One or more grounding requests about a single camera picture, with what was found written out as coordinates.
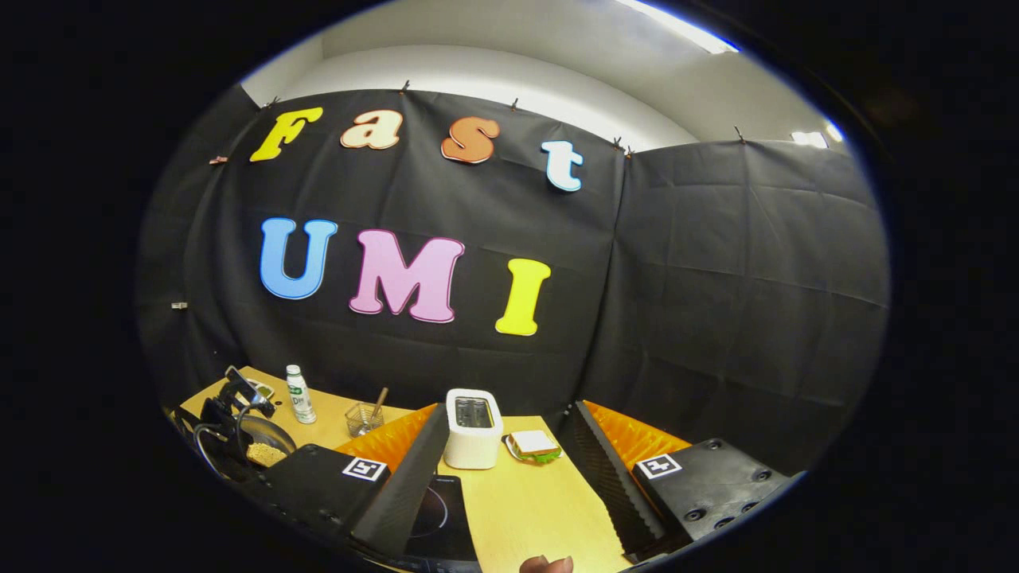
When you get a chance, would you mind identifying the sandwich on plate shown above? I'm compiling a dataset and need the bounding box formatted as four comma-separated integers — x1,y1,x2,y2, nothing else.
506,431,564,465

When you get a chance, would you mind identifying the wire utensil basket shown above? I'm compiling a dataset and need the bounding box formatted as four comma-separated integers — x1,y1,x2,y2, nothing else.
345,402,386,439

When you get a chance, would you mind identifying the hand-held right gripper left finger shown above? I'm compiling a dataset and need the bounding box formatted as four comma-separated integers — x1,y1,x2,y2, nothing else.
263,403,451,559

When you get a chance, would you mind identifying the steel pot with soybeans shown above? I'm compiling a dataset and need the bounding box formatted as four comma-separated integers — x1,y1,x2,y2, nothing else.
193,414,297,480

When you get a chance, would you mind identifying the black induction cooktop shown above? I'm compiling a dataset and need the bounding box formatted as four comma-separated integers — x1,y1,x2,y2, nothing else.
402,475,483,573

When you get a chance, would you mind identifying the long ceiling light panel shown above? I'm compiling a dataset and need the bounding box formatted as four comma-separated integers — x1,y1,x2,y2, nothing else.
617,0,741,56

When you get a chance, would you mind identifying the white drink bottle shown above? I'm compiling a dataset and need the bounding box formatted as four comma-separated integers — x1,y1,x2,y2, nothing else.
286,364,318,425

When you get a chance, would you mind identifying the small ceiling light panel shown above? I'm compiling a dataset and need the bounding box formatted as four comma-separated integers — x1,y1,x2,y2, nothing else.
791,119,845,149

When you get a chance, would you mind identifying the white toaster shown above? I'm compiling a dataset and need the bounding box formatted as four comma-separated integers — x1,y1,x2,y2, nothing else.
443,388,505,470

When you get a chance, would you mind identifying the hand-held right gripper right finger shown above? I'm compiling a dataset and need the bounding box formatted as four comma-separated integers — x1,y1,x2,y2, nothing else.
569,400,798,563

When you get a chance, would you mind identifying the black backdrop cloth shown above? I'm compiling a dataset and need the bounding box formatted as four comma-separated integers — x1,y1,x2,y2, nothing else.
135,84,891,478

